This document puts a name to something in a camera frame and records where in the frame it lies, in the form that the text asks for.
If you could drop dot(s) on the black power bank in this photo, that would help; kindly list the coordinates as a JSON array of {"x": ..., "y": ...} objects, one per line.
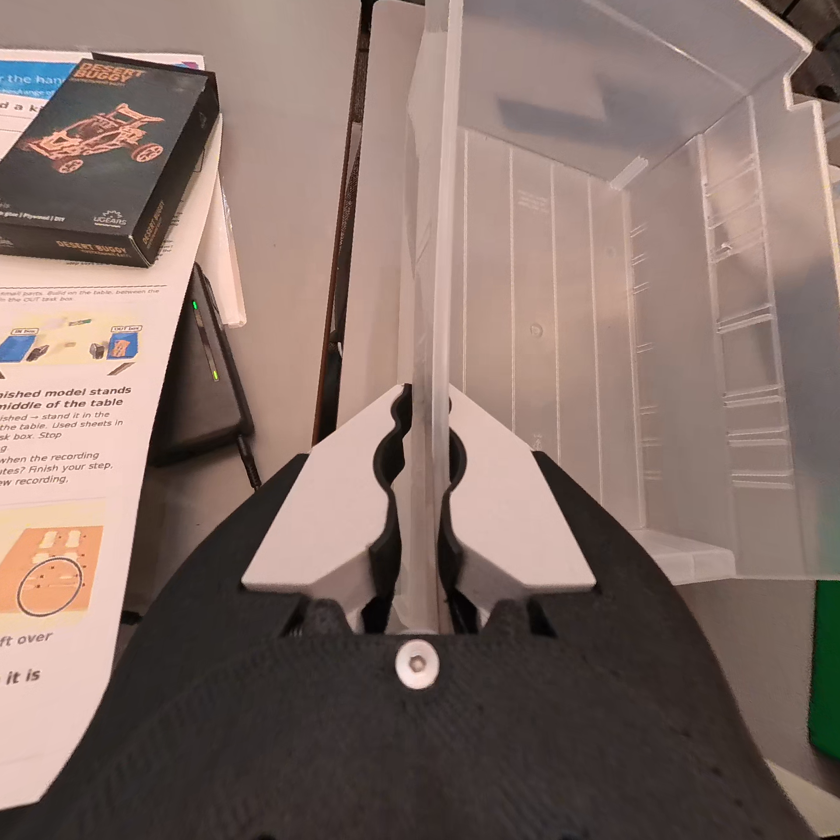
[{"x": 197, "y": 407}]

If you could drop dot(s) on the illustrated instruction sheet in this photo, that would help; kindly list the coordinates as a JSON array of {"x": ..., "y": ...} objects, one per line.
[{"x": 151, "y": 315}]

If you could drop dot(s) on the black model kit box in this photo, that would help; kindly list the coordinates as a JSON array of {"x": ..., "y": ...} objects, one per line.
[{"x": 98, "y": 164}]

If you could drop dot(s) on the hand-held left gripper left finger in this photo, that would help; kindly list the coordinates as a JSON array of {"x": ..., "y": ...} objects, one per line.
[{"x": 321, "y": 518}]

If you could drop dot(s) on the large clear plastic drawer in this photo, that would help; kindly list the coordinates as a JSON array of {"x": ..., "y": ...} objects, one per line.
[{"x": 558, "y": 295}]

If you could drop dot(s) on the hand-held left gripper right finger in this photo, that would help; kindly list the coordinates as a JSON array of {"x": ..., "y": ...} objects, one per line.
[{"x": 518, "y": 525}]

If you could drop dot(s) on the green plastic bin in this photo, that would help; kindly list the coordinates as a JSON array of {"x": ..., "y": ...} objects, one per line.
[{"x": 825, "y": 669}]

